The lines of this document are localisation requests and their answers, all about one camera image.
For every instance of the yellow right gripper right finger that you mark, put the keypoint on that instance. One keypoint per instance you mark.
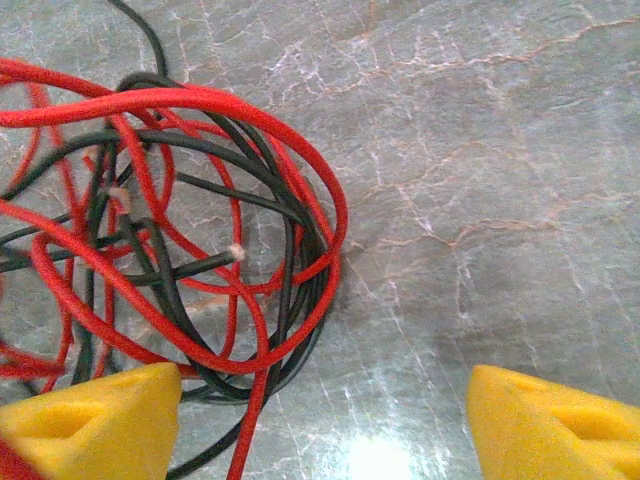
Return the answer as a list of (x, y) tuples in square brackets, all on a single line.
[(550, 430)]

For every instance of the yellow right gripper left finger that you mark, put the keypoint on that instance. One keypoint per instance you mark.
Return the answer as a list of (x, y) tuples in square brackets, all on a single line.
[(100, 425)]

